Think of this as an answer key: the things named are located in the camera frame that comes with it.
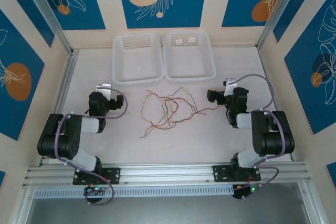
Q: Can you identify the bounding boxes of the red yellow twisted wire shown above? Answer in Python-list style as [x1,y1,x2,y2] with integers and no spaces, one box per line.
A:
[140,90,182,140]

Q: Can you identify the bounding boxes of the aluminium side rail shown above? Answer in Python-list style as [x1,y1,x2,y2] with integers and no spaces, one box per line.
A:
[258,47,296,162]
[39,49,80,167]

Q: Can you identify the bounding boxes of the grey slotted cable duct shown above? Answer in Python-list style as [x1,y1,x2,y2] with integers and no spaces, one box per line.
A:
[33,184,235,199]

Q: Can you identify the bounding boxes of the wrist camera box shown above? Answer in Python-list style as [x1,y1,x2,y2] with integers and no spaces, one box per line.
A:
[222,78,238,96]
[96,83,113,102]

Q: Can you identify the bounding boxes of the white plastic basket with labels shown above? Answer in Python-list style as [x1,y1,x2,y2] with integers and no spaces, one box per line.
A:
[162,30,217,82]

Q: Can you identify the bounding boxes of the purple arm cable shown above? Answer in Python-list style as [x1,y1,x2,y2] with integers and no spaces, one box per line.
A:
[229,73,287,201]
[55,88,129,206]

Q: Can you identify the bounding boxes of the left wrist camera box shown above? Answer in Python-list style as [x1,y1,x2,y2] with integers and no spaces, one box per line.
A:
[96,83,113,102]

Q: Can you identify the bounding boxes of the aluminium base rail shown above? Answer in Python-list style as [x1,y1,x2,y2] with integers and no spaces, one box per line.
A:
[22,161,313,189]

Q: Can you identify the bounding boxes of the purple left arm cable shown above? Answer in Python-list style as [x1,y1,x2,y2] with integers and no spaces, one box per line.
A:
[55,88,129,206]

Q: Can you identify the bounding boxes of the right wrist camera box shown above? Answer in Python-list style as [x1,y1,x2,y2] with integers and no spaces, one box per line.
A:
[222,78,238,96]

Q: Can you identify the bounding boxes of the thin red wire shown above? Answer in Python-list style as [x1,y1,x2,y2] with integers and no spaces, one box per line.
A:
[162,98,180,127]
[151,98,220,130]

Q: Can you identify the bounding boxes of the blue yellow twisted wire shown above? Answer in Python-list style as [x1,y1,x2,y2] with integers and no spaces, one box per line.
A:
[157,87,196,126]

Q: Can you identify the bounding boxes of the green yellow twisted wire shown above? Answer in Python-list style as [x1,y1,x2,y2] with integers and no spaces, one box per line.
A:
[161,87,197,125]

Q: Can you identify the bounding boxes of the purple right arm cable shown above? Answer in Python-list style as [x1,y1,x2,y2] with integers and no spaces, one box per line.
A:
[229,73,287,201]

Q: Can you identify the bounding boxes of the grey metal panel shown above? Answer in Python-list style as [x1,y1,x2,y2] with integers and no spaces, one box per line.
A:
[26,197,316,224]

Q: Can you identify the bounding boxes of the aluminium frame post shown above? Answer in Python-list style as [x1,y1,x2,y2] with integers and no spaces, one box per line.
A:
[256,0,307,49]
[19,0,79,57]

